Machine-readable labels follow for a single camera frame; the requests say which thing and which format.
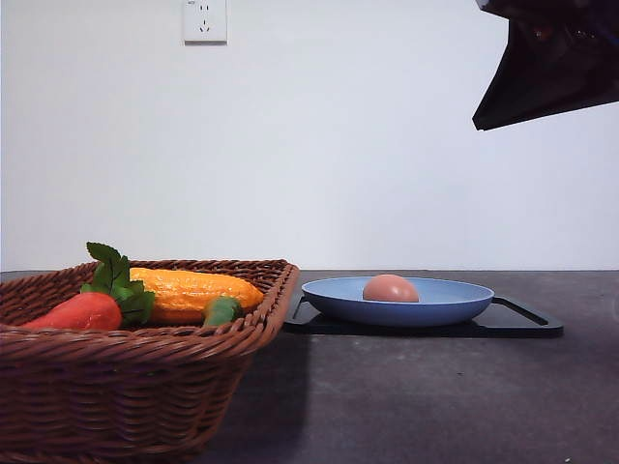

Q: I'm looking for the white wall socket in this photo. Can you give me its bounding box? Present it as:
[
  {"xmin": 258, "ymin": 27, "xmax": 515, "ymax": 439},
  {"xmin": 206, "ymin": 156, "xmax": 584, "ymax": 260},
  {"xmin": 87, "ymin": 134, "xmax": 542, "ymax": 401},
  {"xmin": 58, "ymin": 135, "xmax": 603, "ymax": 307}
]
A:
[{"xmin": 183, "ymin": 0, "xmax": 227, "ymax": 46}]

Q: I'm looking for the yellow toy corn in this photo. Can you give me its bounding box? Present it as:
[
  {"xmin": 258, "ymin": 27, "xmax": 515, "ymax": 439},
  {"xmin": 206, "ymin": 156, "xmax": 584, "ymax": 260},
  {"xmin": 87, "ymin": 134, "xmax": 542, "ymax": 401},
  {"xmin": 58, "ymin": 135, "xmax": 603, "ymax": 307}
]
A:
[{"xmin": 130, "ymin": 267, "xmax": 264, "ymax": 326}]

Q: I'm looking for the orange toy carrot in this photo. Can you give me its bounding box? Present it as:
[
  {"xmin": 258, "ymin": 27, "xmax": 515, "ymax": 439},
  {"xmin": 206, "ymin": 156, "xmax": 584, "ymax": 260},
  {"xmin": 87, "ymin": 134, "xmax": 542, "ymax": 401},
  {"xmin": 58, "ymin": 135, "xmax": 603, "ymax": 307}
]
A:
[{"xmin": 20, "ymin": 242, "xmax": 155, "ymax": 331}]

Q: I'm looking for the brown wicker basket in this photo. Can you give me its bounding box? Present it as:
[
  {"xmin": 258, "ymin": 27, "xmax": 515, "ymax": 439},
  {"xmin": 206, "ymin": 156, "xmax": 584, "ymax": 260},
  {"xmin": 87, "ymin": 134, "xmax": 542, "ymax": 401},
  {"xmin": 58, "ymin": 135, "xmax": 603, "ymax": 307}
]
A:
[{"xmin": 0, "ymin": 260, "xmax": 300, "ymax": 464}]

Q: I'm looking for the brown egg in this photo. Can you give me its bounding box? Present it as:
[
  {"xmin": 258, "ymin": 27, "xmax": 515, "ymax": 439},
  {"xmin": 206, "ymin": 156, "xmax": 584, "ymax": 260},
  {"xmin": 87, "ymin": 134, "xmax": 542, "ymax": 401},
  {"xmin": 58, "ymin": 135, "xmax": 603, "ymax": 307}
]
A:
[{"xmin": 363, "ymin": 274, "xmax": 419, "ymax": 303}]

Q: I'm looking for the light blue plate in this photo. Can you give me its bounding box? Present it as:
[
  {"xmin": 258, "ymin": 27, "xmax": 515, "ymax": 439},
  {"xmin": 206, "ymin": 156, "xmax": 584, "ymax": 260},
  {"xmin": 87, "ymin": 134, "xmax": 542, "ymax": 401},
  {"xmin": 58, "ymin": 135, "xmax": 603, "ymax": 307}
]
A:
[{"xmin": 302, "ymin": 277, "xmax": 494, "ymax": 328}]

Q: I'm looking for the dark green rectangular tray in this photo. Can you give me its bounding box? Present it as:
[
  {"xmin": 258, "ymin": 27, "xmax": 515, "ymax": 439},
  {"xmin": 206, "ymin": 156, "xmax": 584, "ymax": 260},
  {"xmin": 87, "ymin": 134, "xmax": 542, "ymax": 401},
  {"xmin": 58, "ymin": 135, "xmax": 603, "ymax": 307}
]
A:
[{"xmin": 282, "ymin": 296, "xmax": 564, "ymax": 337}]

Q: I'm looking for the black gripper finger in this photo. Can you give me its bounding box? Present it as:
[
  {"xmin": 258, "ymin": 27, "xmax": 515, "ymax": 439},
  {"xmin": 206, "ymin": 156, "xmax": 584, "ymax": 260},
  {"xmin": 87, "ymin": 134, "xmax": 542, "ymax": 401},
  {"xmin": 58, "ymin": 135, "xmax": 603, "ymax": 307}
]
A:
[{"xmin": 472, "ymin": 0, "xmax": 619, "ymax": 131}]

